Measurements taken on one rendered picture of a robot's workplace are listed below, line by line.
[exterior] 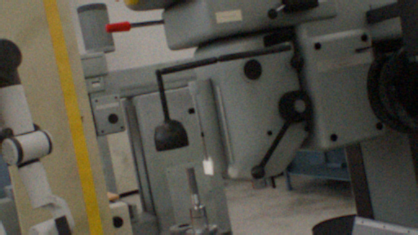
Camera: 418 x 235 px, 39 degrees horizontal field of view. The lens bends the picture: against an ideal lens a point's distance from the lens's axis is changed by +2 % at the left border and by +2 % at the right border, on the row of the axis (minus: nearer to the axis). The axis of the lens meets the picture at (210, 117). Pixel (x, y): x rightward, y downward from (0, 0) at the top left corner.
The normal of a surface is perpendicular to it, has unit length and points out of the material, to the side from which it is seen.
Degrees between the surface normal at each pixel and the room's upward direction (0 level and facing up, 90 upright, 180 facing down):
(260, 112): 90
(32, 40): 90
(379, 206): 90
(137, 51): 90
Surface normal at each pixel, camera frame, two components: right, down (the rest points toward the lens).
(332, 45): 0.44, -0.04
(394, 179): -0.88, 0.18
